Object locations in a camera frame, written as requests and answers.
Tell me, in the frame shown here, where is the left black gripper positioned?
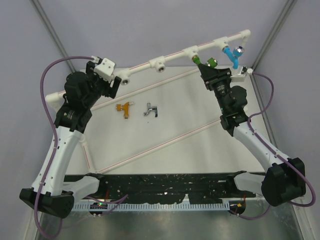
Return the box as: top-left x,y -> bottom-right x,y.
85,62 -> 122,108

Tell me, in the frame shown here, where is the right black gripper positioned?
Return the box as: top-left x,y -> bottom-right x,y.
197,64 -> 232,114

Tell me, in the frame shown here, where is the green water faucet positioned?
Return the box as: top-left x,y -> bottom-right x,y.
191,55 -> 219,69

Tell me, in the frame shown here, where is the white PVC pipe frame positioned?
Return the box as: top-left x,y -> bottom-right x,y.
45,29 -> 252,174

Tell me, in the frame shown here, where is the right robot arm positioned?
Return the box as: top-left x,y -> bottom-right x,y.
197,63 -> 306,207

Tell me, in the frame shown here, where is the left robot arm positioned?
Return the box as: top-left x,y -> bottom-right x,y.
19,57 -> 122,219

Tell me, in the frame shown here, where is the orange water faucet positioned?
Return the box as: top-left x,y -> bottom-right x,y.
115,102 -> 135,119

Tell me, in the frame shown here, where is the blue water faucet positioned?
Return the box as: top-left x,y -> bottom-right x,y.
222,46 -> 245,70

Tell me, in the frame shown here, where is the chrome water faucet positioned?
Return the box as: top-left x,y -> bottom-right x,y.
143,102 -> 158,118

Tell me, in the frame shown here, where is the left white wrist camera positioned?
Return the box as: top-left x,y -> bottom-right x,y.
91,56 -> 116,83

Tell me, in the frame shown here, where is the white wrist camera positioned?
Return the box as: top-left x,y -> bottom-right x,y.
231,65 -> 254,83
91,56 -> 116,83

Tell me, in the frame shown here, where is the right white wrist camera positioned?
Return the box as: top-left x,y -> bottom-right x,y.
231,65 -> 254,83

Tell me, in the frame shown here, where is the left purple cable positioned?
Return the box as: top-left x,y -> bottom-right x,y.
34,55 -> 130,238

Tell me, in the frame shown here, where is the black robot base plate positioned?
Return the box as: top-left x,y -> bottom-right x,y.
63,171 -> 256,204

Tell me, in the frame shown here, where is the white slotted cable duct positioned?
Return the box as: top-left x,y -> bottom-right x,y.
72,201 -> 230,212

